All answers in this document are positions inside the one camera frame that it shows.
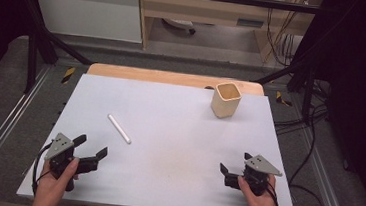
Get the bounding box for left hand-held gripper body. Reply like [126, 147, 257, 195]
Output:
[41, 131, 103, 195]

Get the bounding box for hanging cables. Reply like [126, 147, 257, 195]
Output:
[262, 0, 314, 70]

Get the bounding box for white board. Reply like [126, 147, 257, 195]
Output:
[15, 68, 309, 206]

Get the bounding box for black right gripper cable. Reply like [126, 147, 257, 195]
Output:
[263, 181, 283, 206]

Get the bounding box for person's right hand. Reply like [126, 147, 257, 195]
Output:
[234, 170, 283, 206]

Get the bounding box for wooden desk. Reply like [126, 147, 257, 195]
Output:
[131, 0, 325, 67]

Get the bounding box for person's left hand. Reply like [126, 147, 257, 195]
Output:
[30, 152, 81, 206]

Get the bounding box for aluminium rail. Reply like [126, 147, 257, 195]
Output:
[291, 126, 361, 206]
[0, 61, 54, 200]

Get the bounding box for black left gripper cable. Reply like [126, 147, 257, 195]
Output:
[29, 139, 54, 198]

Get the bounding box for white chair base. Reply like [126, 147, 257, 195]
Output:
[160, 17, 198, 36]

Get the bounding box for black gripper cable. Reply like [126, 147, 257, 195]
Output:
[263, 181, 283, 206]
[29, 139, 54, 198]

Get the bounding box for beige square pen holder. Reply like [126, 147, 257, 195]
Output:
[209, 81, 244, 121]

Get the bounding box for yellow black striped tape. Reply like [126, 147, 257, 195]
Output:
[60, 65, 77, 85]
[274, 90, 294, 108]

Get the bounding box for wooden table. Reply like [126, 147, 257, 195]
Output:
[86, 62, 267, 97]

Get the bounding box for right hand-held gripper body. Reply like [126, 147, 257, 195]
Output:
[223, 151, 285, 199]

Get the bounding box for black floor cables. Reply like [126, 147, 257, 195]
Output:
[265, 74, 361, 206]

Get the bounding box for black metal frame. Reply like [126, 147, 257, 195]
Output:
[4, 0, 352, 122]

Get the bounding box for white cabinet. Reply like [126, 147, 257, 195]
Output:
[26, 0, 147, 44]

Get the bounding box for white pen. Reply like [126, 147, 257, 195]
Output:
[104, 112, 135, 146]

